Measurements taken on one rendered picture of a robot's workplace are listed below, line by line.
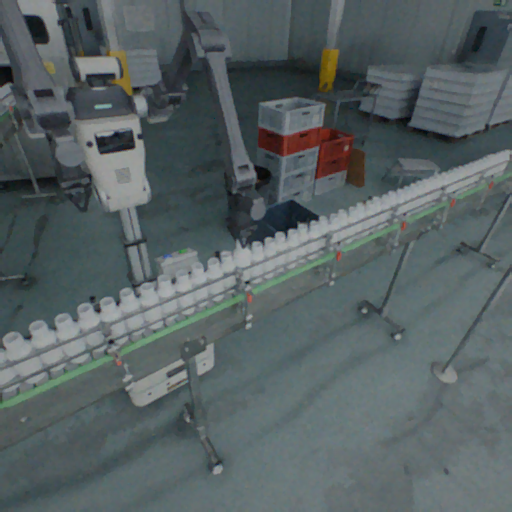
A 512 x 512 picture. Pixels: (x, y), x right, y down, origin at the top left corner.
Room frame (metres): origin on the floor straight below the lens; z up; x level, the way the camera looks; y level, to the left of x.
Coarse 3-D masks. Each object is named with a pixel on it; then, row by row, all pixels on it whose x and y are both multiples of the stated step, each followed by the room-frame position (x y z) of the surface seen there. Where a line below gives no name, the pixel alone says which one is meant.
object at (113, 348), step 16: (480, 176) 1.95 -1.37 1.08; (448, 208) 1.63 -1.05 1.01; (304, 224) 1.26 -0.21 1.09; (400, 224) 1.37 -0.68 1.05; (336, 256) 1.09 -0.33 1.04; (240, 272) 0.87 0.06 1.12; (240, 288) 0.87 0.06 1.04; (96, 304) 0.69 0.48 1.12; (112, 336) 0.60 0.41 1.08; (112, 352) 0.55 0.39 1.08; (128, 368) 0.61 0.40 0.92; (128, 384) 0.56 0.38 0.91
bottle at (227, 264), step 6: (228, 252) 0.92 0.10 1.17; (222, 258) 0.89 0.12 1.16; (228, 258) 0.89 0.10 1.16; (222, 264) 0.89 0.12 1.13; (228, 264) 0.89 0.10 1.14; (234, 264) 0.90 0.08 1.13; (228, 270) 0.88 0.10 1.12; (234, 270) 0.89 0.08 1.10; (234, 276) 0.89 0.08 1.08; (228, 282) 0.88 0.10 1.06; (234, 282) 0.89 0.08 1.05; (228, 288) 0.88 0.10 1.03
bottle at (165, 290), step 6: (162, 276) 0.78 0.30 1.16; (168, 276) 0.78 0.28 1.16; (162, 282) 0.75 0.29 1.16; (168, 282) 0.76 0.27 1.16; (162, 288) 0.75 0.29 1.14; (168, 288) 0.75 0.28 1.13; (174, 288) 0.77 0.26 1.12; (162, 294) 0.74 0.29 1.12; (168, 294) 0.74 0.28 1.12; (174, 294) 0.76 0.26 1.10; (174, 300) 0.75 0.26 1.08; (162, 306) 0.74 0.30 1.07; (168, 306) 0.74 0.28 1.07; (174, 306) 0.75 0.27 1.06; (162, 312) 0.74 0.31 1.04; (168, 312) 0.74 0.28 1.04; (168, 318) 0.74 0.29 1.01
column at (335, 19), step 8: (336, 0) 11.03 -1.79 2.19; (344, 0) 11.11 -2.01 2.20; (336, 8) 10.99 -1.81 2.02; (336, 16) 11.13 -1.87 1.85; (336, 24) 11.17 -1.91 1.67; (328, 32) 11.13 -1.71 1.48; (336, 32) 11.18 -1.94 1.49; (328, 40) 11.09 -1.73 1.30; (336, 40) 11.15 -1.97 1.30; (328, 48) 11.07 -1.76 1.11; (336, 48) 11.10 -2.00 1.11
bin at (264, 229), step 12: (276, 204) 1.72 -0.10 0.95; (288, 204) 1.77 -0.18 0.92; (264, 216) 1.67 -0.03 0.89; (276, 216) 1.72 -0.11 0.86; (288, 216) 1.78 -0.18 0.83; (300, 216) 1.71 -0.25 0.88; (312, 216) 1.64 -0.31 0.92; (264, 228) 1.49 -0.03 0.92; (276, 228) 1.73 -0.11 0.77; (288, 228) 1.78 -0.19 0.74; (252, 240) 1.58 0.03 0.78; (264, 240) 1.49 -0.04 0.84
